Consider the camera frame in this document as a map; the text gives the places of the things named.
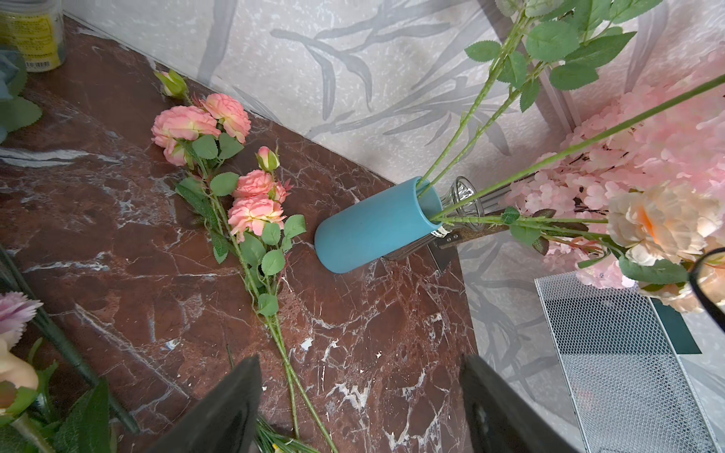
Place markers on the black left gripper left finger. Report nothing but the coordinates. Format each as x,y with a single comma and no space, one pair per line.
225,420

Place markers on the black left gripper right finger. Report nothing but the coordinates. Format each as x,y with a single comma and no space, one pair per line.
499,420

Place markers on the large peach rose spray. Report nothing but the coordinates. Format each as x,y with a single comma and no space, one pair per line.
579,148

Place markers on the peach single rose stem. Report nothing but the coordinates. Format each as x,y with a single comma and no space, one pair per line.
666,242

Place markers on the pink rose spray stem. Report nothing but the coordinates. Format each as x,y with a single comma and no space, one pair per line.
539,37

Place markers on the peach rose spray stem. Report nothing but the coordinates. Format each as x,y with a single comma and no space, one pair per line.
602,38

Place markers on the clear glass vase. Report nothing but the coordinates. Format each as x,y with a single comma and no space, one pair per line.
461,189

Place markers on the teal ceramic vase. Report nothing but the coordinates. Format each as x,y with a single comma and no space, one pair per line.
377,226

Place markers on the lilac carnation stem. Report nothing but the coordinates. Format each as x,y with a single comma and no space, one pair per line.
17,310

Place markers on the pink cherry blossom tree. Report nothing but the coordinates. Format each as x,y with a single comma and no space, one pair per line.
681,146

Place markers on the blue-grey rose bunch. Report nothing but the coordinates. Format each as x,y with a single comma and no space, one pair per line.
16,111

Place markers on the small yellow lidded jar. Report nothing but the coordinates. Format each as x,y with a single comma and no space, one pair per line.
35,28

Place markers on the white wire mesh basket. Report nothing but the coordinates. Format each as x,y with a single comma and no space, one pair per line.
629,389

